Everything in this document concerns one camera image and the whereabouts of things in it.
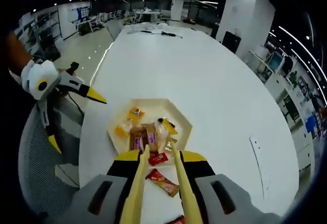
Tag person's own body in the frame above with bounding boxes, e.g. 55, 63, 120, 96
5, 86, 39, 143

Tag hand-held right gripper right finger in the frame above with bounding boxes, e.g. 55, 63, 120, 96
178, 150, 285, 224

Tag small black cable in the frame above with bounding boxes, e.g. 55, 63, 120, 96
160, 31, 183, 39

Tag blue wall board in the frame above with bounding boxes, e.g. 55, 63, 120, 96
67, 4, 91, 23

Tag pile of assorted snacks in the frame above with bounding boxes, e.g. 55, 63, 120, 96
112, 105, 179, 153

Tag desktop monitor teal screen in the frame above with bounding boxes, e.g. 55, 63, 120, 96
267, 53, 285, 73

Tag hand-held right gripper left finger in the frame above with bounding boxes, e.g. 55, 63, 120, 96
45, 150, 145, 224

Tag blue box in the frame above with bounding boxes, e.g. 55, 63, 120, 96
305, 116, 317, 133

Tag yellow food tongs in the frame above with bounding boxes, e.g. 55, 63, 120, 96
119, 142, 203, 224

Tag white mesh office chair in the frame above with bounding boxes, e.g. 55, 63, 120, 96
17, 98, 85, 217

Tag metal storage shelf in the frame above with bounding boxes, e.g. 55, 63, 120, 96
20, 7, 62, 56

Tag white office cabinet row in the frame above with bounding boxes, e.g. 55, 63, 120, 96
249, 50, 322, 173

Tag black rectangular panel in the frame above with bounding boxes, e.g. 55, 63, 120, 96
222, 31, 242, 54

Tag cream hexagonal container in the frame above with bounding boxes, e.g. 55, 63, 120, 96
107, 97, 193, 156

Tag long red-brown snack bar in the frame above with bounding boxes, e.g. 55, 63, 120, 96
145, 169, 179, 198

